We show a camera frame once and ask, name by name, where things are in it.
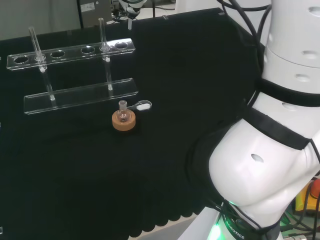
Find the glass weighing funnel with powder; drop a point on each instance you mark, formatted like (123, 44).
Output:
(143, 107)

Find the small glass round-bottom flask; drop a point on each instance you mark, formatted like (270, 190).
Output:
(123, 116)

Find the clear acrylic funnel stand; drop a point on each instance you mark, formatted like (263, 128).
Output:
(80, 96)

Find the black cloth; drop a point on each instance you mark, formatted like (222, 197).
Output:
(100, 175)

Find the dark equipment box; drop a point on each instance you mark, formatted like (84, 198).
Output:
(95, 12)

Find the yellow stop button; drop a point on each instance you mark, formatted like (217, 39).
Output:
(315, 193)

